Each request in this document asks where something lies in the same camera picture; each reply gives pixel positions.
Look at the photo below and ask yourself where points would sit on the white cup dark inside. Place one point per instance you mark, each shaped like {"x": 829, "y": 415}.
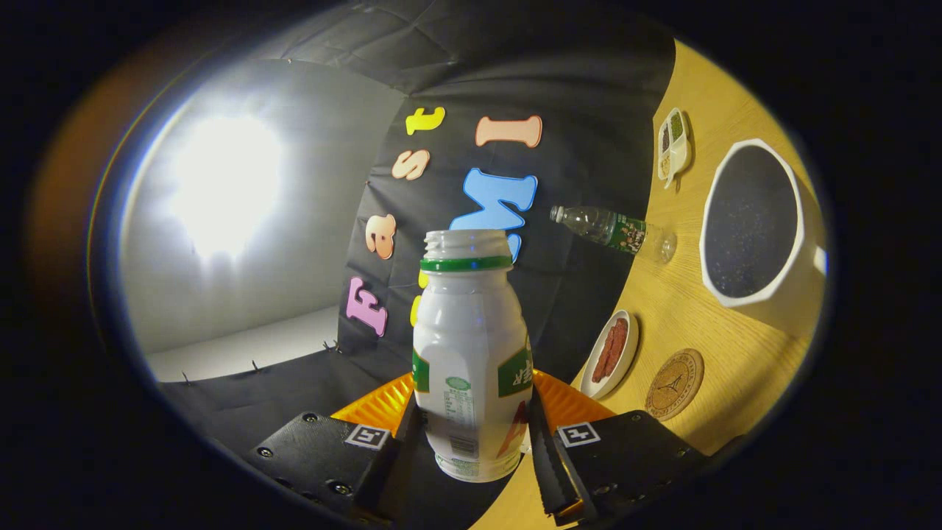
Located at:
{"x": 751, "y": 221}

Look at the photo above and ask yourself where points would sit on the white divided dish with beans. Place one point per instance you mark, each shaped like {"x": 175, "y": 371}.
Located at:
{"x": 678, "y": 151}

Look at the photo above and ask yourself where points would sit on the white round plate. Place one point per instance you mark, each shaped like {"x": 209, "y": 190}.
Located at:
{"x": 625, "y": 335}

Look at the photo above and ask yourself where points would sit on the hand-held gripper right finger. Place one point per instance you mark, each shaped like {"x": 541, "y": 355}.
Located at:
{"x": 625, "y": 460}

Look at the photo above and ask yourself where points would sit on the bright ceiling light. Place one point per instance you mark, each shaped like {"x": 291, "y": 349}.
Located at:
{"x": 224, "y": 184}

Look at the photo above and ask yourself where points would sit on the white juice bottle green label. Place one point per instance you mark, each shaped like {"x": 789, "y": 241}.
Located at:
{"x": 471, "y": 331}

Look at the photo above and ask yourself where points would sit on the black backdrop cloth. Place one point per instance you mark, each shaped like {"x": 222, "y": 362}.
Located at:
{"x": 574, "y": 88}

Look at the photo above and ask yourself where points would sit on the round cork coaster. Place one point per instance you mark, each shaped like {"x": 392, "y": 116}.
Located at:
{"x": 675, "y": 384}

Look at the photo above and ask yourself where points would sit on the wooden table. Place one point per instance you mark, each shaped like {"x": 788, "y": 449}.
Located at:
{"x": 677, "y": 302}

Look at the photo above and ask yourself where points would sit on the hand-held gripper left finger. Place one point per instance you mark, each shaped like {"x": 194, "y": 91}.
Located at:
{"x": 324, "y": 456}

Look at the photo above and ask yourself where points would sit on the red meat strips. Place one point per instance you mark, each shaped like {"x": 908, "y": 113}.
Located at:
{"x": 609, "y": 351}

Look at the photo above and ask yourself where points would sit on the clear plastic water bottle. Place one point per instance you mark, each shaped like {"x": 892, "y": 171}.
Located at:
{"x": 618, "y": 232}

